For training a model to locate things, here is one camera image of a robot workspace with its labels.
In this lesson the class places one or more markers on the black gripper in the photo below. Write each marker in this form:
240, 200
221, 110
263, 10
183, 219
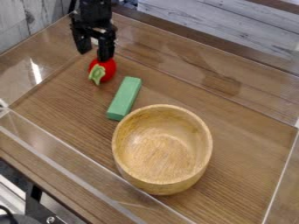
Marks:
91, 21

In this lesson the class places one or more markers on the red plush strawberry toy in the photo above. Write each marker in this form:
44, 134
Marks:
101, 70

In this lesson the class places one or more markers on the green rectangular block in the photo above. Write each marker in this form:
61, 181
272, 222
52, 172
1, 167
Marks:
124, 98

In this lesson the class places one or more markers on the wooden bowl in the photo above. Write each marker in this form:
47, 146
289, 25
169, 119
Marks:
161, 147

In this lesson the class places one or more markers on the clear acrylic front wall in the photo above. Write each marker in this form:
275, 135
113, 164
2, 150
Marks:
81, 184

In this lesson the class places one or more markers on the black metal table leg bracket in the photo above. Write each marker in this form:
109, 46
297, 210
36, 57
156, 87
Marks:
36, 210

